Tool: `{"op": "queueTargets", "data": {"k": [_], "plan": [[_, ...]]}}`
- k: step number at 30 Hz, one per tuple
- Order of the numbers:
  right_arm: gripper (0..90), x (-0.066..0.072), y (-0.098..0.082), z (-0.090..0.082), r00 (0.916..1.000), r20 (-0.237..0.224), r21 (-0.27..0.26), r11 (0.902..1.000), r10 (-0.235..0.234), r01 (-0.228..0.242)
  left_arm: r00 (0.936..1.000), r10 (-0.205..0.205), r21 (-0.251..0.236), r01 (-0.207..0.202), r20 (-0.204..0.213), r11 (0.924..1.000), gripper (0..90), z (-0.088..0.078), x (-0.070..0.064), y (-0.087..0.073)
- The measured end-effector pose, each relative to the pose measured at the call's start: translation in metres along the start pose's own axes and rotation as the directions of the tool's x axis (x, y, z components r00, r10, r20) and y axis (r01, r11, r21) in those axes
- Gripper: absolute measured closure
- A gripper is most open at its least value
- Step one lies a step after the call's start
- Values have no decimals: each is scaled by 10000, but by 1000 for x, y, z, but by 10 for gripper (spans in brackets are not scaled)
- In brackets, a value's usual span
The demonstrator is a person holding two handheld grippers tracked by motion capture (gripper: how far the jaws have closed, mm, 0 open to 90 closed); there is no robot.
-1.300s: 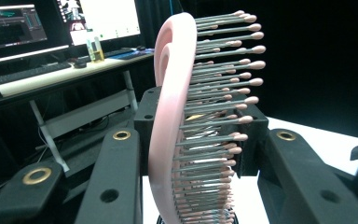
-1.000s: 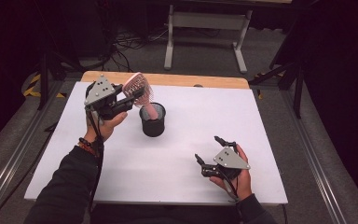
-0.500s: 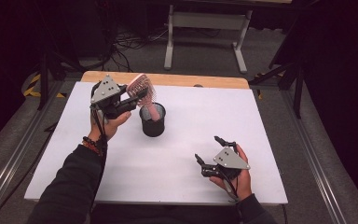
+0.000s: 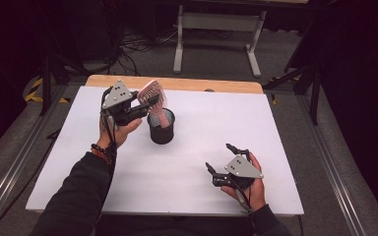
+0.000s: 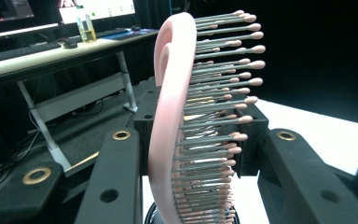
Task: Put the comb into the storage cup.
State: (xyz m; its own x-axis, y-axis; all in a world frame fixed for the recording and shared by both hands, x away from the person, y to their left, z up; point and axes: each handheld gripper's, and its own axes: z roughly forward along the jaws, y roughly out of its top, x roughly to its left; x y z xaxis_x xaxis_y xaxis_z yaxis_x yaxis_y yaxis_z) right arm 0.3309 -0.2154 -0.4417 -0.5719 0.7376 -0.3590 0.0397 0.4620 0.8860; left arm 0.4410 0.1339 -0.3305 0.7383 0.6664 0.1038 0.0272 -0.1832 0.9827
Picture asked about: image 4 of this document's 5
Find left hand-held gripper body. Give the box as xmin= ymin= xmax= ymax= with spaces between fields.
xmin=99 ymin=79 xmax=138 ymax=127

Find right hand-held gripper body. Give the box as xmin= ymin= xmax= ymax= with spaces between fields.
xmin=211 ymin=153 xmax=265 ymax=192

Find pink hairbrush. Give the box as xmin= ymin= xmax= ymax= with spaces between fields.
xmin=136 ymin=80 xmax=172 ymax=130

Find black mesh pen holder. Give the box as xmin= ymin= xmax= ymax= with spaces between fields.
xmin=146 ymin=107 xmax=176 ymax=146

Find person's right hand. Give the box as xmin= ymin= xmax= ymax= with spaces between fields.
xmin=220 ymin=151 xmax=267 ymax=212

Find person's left hand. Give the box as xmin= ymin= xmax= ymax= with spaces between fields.
xmin=96 ymin=115 xmax=144 ymax=150

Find wooden table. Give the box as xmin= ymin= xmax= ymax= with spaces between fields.
xmin=85 ymin=74 xmax=264 ymax=95

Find white table sheet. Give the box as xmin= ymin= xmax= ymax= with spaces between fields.
xmin=25 ymin=86 xmax=305 ymax=216

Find black tripod stand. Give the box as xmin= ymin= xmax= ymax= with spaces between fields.
xmin=38 ymin=53 xmax=92 ymax=117
xmin=263 ymin=62 xmax=322 ymax=126

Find yellow black hazard tape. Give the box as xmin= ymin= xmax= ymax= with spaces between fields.
xmin=24 ymin=77 xmax=71 ymax=104

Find white-framed desk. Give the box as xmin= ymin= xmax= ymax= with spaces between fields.
xmin=172 ymin=3 xmax=268 ymax=79

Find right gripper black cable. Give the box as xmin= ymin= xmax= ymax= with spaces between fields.
xmin=230 ymin=181 xmax=254 ymax=214

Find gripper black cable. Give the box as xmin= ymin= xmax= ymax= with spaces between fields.
xmin=99 ymin=107 xmax=117 ymax=156
xmin=230 ymin=181 xmax=254 ymax=214

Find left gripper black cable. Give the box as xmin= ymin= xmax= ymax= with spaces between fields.
xmin=99 ymin=107 xmax=117 ymax=156

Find tangle of floor cables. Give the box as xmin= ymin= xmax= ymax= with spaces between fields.
xmin=109 ymin=28 xmax=180 ymax=77

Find beaded bracelets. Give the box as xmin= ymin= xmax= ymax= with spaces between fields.
xmin=90 ymin=143 xmax=113 ymax=165

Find aluminium floor rail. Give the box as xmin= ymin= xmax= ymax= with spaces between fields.
xmin=0 ymin=85 xmax=67 ymax=236
xmin=295 ymin=94 xmax=373 ymax=236

